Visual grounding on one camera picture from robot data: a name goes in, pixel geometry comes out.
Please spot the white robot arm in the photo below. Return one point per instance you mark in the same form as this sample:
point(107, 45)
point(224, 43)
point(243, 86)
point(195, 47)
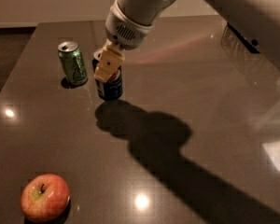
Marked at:
point(257, 23)

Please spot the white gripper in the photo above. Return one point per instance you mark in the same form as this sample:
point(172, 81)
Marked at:
point(126, 32)

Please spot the green soda can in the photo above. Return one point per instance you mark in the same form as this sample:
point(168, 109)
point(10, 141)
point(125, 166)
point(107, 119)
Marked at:
point(72, 62)

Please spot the black wire basket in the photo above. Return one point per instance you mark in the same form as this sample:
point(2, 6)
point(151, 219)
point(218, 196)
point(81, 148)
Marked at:
point(250, 48)

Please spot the blue pepsi can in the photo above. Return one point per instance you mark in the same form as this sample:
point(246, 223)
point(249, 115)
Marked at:
point(112, 89)

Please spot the red apple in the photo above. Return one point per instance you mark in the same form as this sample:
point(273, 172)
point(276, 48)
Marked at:
point(45, 198)

